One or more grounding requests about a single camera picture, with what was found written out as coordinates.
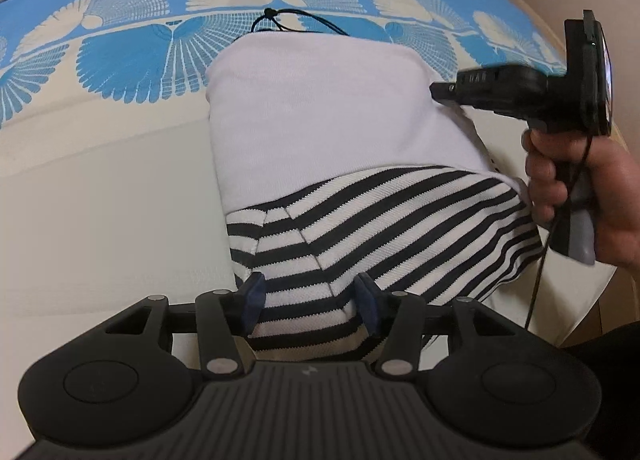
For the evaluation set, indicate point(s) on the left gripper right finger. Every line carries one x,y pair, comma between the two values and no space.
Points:
398,318

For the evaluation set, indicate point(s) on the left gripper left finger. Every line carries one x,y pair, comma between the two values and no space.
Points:
224,319

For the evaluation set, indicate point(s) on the striped black white garment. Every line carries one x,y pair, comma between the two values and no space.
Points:
333,160

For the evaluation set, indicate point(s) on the blue white patterned bedspread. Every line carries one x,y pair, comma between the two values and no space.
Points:
112,226

